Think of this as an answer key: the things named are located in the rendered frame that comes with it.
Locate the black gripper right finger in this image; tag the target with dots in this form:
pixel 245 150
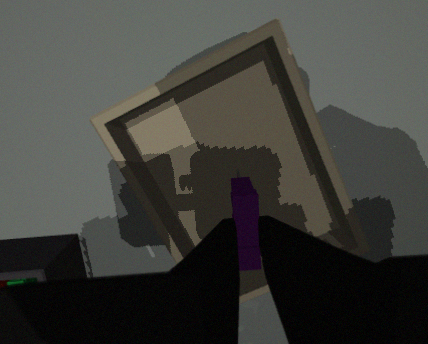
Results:
pixel 325 295

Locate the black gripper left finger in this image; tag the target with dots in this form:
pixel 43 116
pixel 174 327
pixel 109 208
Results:
pixel 195 302

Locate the tan rectangular tray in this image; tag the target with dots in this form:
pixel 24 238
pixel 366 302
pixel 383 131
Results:
pixel 243 106

